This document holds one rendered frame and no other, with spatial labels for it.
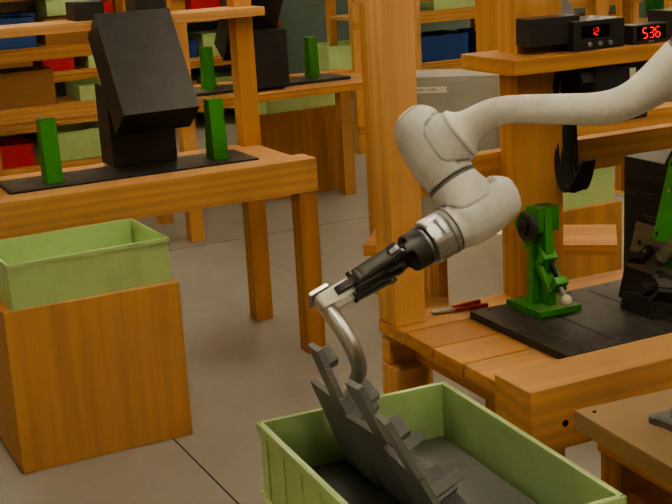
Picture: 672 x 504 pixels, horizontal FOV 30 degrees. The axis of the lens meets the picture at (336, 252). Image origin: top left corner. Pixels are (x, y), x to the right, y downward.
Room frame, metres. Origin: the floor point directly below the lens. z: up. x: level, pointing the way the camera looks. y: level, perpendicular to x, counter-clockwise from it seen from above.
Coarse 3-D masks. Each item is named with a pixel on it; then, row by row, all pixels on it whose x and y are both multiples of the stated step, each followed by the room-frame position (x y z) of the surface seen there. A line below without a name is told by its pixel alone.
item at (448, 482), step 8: (424, 472) 1.84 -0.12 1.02; (448, 472) 1.84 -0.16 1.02; (456, 472) 1.84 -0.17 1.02; (432, 480) 1.83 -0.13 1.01; (440, 480) 1.83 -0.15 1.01; (448, 480) 1.83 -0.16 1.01; (456, 480) 1.83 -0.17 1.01; (432, 488) 1.82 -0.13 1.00; (440, 488) 1.82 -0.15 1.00; (448, 488) 1.83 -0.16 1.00; (456, 488) 1.92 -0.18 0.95; (440, 496) 1.91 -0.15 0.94; (448, 496) 1.93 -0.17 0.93
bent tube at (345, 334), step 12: (324, 288) 2.16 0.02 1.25; (312, 300) 2.17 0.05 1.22; (324, 312) 2.15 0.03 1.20; (336, 312) 2.14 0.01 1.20; (336, 324) 2.13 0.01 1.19; (348, 324) 2.13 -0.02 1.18; (348, 336) 2.12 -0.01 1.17; (348, 348) 2.11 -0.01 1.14; (360, 348) 2.12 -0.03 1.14; (360, 360) 2.12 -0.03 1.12; (360, 372) 2.13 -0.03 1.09
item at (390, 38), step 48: (384, 0) 3.01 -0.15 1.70; (528, 0) 3.19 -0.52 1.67; (384, 48) 3.01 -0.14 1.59; (528, 48) 3.19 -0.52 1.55; (384, 96) 3.01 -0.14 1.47; (384, 144) 3.02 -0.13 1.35; (528, 144) 3.19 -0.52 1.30; (384, 192) 3.03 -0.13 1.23; (528, 192) 3.19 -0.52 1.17; (384, 240) 3.05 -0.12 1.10; (384, 288) 3.06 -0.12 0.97
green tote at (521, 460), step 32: (448, 384) 2.38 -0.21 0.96; (288, 416) 2.26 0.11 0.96; (320, 416) 2.28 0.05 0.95; (416, 416) 2.36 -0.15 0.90; (448, 416) 2.37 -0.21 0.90; (480, 416) 2.25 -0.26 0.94; (288, 448) 2.10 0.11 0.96; (320, 448) 2.28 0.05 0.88; (480, 448) 2.25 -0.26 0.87; (512, 448) 2.14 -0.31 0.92; (544, 448) 2.04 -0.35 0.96; (288, 480) 2.10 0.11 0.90; (320, 480) 1.96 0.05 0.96; (512, 480) 2.14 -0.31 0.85; (544, 480) 2.04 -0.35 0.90; (576, 480) 1.95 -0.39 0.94
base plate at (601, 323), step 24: (600, 288) 3.18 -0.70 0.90; (480, 312) 3.03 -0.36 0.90; (504, 312) 3.02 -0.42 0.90; (576, 312) 2.99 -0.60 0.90; (600, 312) 2.98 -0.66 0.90; (624, 312) 2.97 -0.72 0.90; (528, 336) 2.83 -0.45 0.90; (552, 336) 2.82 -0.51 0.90; (576, 336) 2.81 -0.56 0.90; (600, 336) 2.80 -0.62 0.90; (624, 336) 2.79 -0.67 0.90; (648, 336) 2.78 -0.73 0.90
